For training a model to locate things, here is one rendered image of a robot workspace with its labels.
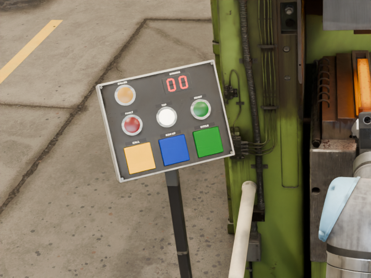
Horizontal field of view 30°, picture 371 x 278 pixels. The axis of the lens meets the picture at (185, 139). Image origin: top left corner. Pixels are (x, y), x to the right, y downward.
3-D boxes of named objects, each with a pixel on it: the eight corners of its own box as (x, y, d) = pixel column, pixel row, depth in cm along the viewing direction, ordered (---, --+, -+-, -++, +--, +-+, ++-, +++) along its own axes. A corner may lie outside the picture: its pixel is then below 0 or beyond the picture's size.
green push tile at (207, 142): (223, 151, 197) (218, 125, 196) (198, 157, 195) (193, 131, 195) (222, 151, 198) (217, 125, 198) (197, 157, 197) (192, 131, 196)
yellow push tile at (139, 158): (155, 168, 193) (149, 142, 193) (129, 174, 192) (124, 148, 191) (154, 167, 195) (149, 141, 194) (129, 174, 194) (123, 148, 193)
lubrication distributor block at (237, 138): (248, 167, 231) (245, 132, 224) (229, 166, 233) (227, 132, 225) (249, 161, 234) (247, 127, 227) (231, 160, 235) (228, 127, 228)
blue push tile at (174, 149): (190, 160, 195) (184, 134, 194) (164, 165, 194) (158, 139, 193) (189, 159, 197) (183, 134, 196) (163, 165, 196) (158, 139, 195)
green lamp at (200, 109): (208, 118, 195) (207, 105, 193) (192, 118, 196) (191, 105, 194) (210, 112, 198) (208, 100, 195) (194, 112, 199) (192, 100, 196)
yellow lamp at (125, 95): (133, 104, 191) (131, 91, 189) (116, 104, 192) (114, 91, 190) (135, 99, 194) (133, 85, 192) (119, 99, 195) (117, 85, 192)
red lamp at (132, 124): (139, 134, 192) (137, 121, 190) (123, 134, 193) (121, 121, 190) (142, 128, 194) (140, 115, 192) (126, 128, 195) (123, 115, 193)
